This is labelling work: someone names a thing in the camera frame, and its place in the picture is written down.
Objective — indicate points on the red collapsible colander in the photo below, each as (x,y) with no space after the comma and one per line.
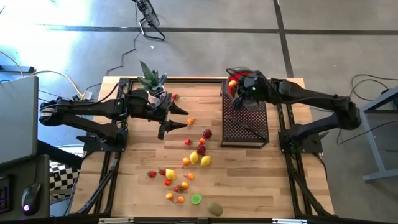
(230,92)

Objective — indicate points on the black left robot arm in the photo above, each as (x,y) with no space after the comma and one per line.
(93,107)

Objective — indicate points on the red toy tomato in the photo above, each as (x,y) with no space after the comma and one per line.
(167,182)

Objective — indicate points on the red orange toy fruit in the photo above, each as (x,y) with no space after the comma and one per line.
(202,141)

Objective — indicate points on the black floor fan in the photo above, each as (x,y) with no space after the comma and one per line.
(149,14)

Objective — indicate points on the brown wooden bowl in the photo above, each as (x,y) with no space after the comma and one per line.
(180,199)

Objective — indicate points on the black computer mouse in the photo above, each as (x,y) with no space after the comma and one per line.
(30,199)

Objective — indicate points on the orange yellow toy peach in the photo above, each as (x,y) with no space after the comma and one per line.
(186,161)
(169,196)

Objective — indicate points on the black backlit keyboard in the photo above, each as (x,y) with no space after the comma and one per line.
(4,194)

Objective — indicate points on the black white checkerboard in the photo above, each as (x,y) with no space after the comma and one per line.
(62,179)

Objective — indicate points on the brown whole kiwi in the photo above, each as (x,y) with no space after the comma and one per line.
(215,209)

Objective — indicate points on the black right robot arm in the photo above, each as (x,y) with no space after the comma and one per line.
(311,96)

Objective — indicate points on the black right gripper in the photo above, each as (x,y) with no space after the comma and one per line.
(262,90)

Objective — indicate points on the black perforated metal stand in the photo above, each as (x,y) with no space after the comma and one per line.
(245,127)

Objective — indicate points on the dark grey desk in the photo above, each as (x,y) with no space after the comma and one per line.
(18,171)

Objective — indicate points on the silver aluminium bar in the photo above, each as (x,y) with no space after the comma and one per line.
(289,221)
(116,220)

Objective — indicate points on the white plant pot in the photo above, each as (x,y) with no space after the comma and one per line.
(153,100)

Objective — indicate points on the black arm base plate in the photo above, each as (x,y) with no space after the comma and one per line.
(306,146)
(90,142)

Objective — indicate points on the red apple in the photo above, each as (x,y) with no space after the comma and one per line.
(201,150)

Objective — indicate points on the green snake plant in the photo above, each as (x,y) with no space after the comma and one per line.
(152,79)

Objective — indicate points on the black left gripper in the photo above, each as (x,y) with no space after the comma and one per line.
(149,109)

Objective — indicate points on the grey metal table frame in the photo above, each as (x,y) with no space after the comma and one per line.
(372,144)

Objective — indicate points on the red toy strawberry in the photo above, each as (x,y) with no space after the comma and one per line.
(151,174)
(187,142)
(162,171)
(177,188)
(175,96)

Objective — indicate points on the dark red toy plum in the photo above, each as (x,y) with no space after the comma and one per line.
(207,133)

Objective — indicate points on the grey flat monitor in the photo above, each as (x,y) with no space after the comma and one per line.
(17,121)

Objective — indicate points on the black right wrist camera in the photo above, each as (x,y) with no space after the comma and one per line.
(252,88)

